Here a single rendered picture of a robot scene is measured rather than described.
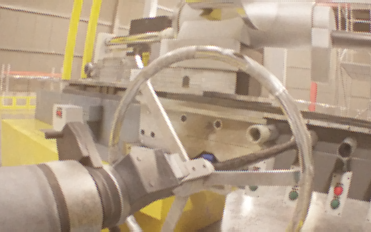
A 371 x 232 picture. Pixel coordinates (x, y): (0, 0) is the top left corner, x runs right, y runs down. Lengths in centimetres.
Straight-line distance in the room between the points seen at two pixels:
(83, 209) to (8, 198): 8
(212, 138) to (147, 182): 106
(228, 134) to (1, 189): 115
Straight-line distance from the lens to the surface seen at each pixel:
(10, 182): 26
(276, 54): 835
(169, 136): 48
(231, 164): 54
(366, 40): 132
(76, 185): 29
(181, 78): 158
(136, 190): 32
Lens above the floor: 99
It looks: 5 degrees down
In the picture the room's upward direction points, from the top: 6 degrees clockwise
